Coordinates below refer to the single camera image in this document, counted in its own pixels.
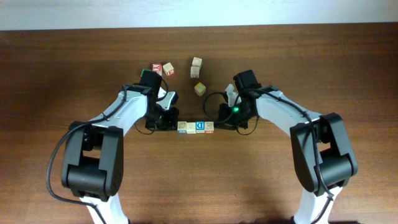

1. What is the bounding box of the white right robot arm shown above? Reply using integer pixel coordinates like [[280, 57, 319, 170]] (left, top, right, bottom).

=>
[[216, 85, 358, 223]]

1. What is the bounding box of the yellow H wooden block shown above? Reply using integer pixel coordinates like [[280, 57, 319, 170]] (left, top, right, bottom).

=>
[[194, 82, 206, 96]]

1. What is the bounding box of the red A wooden block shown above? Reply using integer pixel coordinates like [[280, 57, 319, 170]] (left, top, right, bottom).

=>
[[192, 57, 203, 68]]

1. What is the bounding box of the wooden block number 8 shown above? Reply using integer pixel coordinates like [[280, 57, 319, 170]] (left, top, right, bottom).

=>
[[177, 121, 187, 134]]

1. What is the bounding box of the red E wooden block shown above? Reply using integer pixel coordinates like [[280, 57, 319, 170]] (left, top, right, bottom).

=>
[[205, 121, 215, 134]]

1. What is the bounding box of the green B wooden block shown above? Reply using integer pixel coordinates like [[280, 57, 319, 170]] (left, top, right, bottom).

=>
[[141, 68, 150, 77]]

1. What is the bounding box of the green V wooden block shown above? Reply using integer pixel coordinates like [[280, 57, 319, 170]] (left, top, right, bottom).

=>
[[186, 122, 197, 134]]

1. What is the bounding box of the wooden block number 5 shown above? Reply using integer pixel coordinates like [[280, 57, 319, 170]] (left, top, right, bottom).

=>
[[162, 62, 175, 77]]

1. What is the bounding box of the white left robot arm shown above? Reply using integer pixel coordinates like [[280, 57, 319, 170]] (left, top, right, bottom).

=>
[[61, 85, 178, 223]]

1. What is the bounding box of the red Y wooden block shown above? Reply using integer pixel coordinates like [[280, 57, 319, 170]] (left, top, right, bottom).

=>
[[152, 63, 162, 76]]

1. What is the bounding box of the wooden block number 2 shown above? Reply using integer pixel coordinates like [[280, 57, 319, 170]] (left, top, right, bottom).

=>
[[190, 66, 200, 78]]

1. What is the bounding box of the ice cream picture wooden block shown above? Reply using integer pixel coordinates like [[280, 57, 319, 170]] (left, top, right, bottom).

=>
[[195, 121, 205, 134]]

